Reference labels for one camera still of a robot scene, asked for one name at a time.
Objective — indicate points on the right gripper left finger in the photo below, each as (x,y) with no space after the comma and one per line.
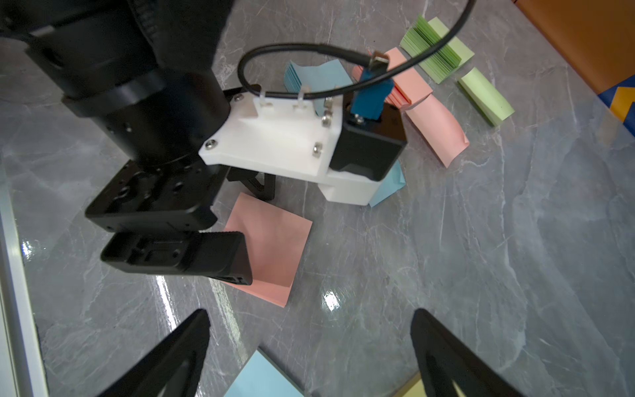
(173,367)

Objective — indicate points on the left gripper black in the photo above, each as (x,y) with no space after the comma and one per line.
(174,199)

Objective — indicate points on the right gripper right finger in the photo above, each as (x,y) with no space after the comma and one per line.
(447,366)

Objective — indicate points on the torn blue memo page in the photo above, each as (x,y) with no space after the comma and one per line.
(391,184)

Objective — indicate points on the torn pink memo page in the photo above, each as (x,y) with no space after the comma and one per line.
(439,128)

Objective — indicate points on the torn green memo page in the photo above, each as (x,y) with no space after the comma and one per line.
(494,106)

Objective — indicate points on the blue memo pad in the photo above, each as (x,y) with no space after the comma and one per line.
(309,79)
(262,377)

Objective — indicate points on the pink fanned memo pad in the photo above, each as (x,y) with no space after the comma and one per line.
(410,87)

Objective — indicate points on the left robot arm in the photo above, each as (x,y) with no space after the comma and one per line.
(141,70)

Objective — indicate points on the yellow memo pad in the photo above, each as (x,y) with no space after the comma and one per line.
(413,388)

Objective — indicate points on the aluminium front rail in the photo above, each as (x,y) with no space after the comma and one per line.
(22,369)

